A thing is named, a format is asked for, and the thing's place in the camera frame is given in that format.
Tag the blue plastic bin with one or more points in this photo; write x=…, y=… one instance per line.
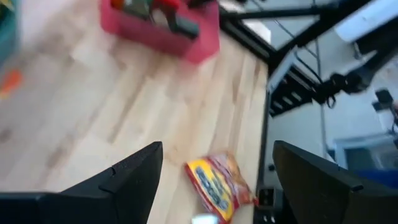
x=382, y=177

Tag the green lidded spice jar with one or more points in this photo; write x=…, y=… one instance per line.
x=136, y=9

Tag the green plastic bin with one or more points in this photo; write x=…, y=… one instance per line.
x=6, y=31

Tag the dark brown seasoning packet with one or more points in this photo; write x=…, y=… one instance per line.
x=116, y=3

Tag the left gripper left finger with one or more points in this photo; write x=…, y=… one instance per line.
x=124, y=199

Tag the red ramen packet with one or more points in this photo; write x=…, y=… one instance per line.
x=217, y=186

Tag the white labelled spice jar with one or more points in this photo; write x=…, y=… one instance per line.
x=205, y=219

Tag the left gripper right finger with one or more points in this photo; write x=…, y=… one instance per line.
x=317, y=199

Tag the orange silver spoon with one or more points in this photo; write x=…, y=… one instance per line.
x=11, y=82

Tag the green spice tin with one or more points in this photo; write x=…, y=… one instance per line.
x=183, y=26

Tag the pink plastic tray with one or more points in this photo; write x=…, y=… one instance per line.
x=161, y=40

